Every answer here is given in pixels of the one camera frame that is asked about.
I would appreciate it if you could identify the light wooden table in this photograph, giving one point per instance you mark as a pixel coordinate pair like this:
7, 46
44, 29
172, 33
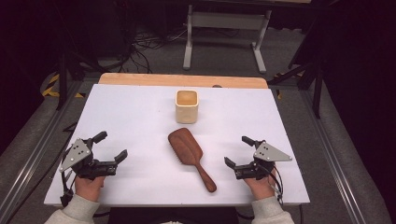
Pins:
140, 79

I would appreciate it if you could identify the white board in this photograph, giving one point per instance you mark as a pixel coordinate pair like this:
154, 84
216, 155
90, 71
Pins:
140, 109

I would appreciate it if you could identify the black metal stand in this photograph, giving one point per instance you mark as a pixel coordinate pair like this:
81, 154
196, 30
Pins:
317, 93
63, 81

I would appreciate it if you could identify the person's dark lap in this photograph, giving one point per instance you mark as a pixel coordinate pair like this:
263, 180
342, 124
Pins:
174, 215

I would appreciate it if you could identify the grey metal desk frame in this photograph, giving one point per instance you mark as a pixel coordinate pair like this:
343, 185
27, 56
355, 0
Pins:
227, 21

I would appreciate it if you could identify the aluminium rail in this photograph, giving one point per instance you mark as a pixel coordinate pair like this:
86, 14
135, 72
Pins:
333, 168
31, 161

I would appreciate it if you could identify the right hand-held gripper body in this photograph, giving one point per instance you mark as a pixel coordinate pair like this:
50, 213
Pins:
258, 165

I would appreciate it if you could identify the brown wooden hairbrush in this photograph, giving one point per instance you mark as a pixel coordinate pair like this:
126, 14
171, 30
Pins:
186, 146

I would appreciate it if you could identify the person's right hand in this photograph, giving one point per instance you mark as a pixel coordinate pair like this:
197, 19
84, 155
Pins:
261, 186

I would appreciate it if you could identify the person's left hand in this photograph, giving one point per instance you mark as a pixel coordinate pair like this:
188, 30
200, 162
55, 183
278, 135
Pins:
89, 188

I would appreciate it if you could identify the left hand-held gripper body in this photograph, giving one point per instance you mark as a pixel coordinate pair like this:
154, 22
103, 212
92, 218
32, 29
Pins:
90, 163

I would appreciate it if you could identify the yellow black hazard tape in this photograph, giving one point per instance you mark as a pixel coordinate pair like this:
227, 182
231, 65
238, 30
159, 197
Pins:
53, 78

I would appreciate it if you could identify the cream square cup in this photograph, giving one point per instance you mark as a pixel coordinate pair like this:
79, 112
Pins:
186, 112

